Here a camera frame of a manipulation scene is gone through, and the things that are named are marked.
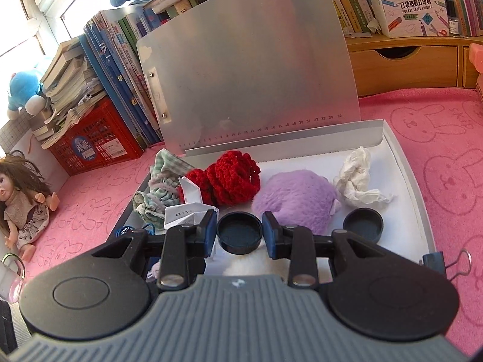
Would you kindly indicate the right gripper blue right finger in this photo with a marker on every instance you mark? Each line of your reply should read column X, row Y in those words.
column 300, row 246

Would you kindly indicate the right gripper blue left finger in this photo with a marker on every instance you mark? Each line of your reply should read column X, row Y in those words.
column 184, row 253

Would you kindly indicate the white origami paper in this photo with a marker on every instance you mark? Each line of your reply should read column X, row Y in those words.
column 192, row 211

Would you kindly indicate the black round lid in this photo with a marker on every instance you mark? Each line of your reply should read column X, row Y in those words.
column 239, row 233
column 366, row 223

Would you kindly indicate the blue patterned fabric pouch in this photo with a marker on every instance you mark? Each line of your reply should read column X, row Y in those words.
column 147, row 229

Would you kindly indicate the white tissue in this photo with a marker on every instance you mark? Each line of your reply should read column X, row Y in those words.
column 352, row 182

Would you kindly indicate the red crochet scrunchie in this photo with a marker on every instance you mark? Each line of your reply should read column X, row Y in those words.
column 232, row 180

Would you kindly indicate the white fluffy plush toy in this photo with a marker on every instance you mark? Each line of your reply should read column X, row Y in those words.
column 257, row 263

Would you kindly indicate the purple fluffy plush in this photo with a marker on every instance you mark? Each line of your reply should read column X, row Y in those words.
column 301, row 198

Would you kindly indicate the green checkered scrunchie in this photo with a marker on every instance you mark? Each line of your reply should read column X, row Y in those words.
column 162, row 188

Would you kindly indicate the red plastic basket left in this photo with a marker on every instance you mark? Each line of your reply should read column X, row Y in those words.
column 99, row 139

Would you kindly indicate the black binder clip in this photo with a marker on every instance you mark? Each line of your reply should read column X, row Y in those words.
column 436, row 261

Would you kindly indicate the brown haired doll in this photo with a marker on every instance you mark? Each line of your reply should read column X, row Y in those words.
column 26, row 204

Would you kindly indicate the silver open storage box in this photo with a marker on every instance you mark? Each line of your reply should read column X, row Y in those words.
column 273, row 78

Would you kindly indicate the clear glass cup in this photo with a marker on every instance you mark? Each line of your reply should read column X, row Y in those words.
column 12, row 277

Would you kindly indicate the wooden drawer organizer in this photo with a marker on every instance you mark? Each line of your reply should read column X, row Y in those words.
column 381, row 64

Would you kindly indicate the stack of books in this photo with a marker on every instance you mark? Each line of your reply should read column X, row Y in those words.
column 72, row 88

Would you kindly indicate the light blue plush left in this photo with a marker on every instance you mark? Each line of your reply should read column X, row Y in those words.
column 25, row 93

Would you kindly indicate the white label printer box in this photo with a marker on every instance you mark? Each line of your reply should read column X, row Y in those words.
column 411, row 18

